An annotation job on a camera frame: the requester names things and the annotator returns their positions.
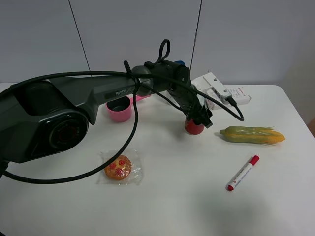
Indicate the pink toy saucepan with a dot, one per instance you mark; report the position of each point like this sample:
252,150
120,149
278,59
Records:
120,110

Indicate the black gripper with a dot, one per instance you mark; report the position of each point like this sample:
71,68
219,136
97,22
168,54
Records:
195,109

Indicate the toy corn cob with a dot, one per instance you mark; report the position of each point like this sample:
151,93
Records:
254,135

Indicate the red soda can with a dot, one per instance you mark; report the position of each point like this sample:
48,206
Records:
193,127

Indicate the white cardboard box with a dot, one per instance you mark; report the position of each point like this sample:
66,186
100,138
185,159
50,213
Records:
236,93

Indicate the white blue shampoo bottle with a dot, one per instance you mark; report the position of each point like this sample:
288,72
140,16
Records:
179,62

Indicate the wrapped fruit tart pastry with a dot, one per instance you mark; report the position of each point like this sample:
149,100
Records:
126,169

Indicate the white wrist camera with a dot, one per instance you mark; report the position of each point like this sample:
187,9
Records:
209,82

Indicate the red whiteboard marker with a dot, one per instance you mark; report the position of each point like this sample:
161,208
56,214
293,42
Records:
242,173

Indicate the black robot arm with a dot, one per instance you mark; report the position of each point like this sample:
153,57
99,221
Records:
46,117

